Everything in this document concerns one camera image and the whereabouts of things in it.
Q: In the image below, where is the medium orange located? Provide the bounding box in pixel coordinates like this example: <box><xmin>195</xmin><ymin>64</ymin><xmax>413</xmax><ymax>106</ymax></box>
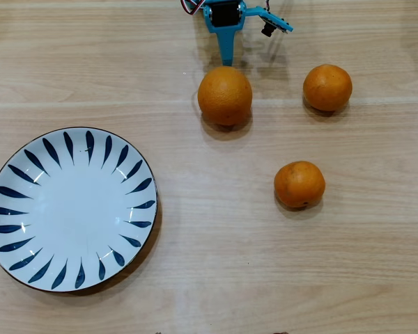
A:
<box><xmin>302</xmin><ymin>63</ymin><xmax>354</xmax><ymax>113</ymax></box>

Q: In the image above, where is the red white black servo wire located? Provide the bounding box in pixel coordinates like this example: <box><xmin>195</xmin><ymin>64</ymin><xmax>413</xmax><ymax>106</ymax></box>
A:
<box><xmin>179</xmin><ymin>0</ymin><xmax>206</xmax><ymax>17</ymax></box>

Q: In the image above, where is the white plate blue petal pattern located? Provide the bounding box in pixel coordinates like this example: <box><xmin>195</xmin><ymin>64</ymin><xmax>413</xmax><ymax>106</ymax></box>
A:
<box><xmin>0</xmin><ymin>126</ymin><xmax>160</xmax><ymax>294</ymax></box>

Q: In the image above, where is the large orange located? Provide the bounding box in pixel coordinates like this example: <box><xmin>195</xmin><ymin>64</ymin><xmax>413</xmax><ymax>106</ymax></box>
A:
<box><xmin>196</xmin><ymin>65</ymin><xmax>254</xmax><ymax>127</ymax></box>

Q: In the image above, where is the blue gripper body with servo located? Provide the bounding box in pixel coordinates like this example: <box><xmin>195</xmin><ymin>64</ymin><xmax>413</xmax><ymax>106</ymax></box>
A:
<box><xmin>210</xmin><ymin>0</ymin><xmax>240</xmax><ymax>29</ymax></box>

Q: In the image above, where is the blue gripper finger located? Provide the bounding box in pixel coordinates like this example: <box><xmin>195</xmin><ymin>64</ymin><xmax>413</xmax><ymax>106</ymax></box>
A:
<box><xmin>202</xmin><ymin>1</ymin><xmax>247</xmax><ymax>67</ymax></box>

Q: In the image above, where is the small orange with dark spots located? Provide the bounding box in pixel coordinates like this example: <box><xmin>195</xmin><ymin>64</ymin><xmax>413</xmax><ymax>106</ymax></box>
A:
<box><xmin>273</xmin><ymin>160</ymin><xmax>327</xmax><ymax>209</ymax></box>

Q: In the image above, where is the blue wrist camera module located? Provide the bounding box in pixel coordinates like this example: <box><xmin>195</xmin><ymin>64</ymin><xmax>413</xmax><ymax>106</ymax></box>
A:
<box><xmin>244</xmin><ymin>5</ymin><xmax>295</xmax><ymax>38</ymax></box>

